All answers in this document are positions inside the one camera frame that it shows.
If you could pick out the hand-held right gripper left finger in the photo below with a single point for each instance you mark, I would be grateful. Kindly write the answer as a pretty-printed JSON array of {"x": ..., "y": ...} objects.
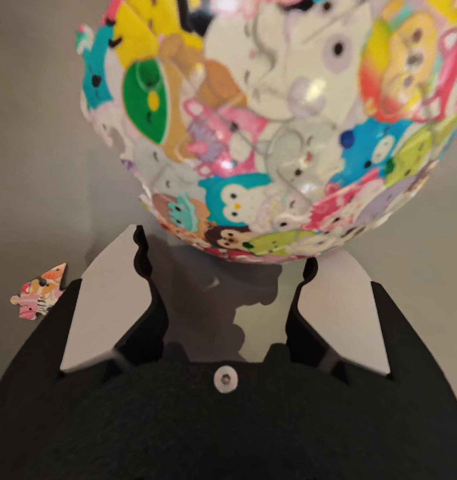
[{"x": 108, "y": 307}]

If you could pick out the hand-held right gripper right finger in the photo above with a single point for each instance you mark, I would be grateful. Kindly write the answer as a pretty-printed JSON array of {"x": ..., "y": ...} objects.
[{"x": 340, "y": 315}]

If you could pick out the colourful puzzle ball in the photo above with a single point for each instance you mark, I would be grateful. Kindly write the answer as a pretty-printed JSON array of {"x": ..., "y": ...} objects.
[{"x": 288, "y": 131}]

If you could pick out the colourful puzzle piece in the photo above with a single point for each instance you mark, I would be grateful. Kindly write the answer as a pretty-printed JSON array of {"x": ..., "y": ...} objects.
[{"x": 39, "y": 294}]

